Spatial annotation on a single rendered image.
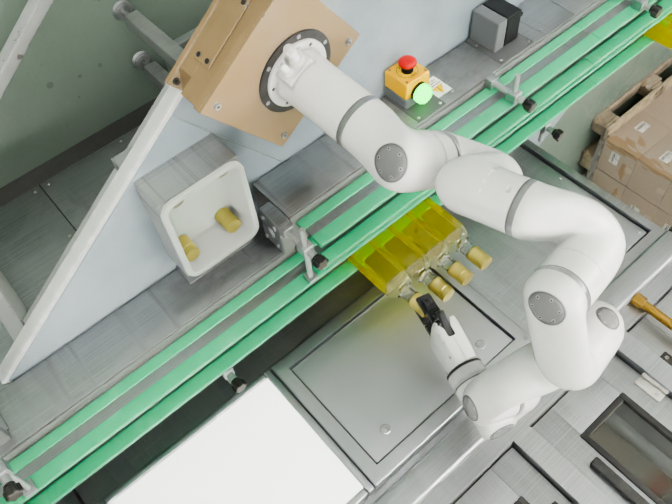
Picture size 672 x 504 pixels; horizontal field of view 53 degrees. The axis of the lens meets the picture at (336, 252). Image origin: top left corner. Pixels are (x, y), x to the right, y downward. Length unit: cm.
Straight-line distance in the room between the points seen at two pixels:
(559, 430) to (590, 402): 10
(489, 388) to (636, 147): 415
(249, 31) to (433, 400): 82
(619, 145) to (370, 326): 384
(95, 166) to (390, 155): 116
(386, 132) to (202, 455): 77
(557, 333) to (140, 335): 81
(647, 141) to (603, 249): 430
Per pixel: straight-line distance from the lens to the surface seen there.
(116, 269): 137
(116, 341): 140
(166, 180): 123
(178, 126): 123
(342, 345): 151
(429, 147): 103
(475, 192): 96
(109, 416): 136
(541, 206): 94
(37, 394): 142
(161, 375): 136
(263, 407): 147
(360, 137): 105
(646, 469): 154
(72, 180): 201
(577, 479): 147
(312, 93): 111
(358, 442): 142
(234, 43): 110
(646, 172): 515
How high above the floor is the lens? 161
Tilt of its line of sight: 28 degrees down
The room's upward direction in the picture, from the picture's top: 133 degrees clockwise
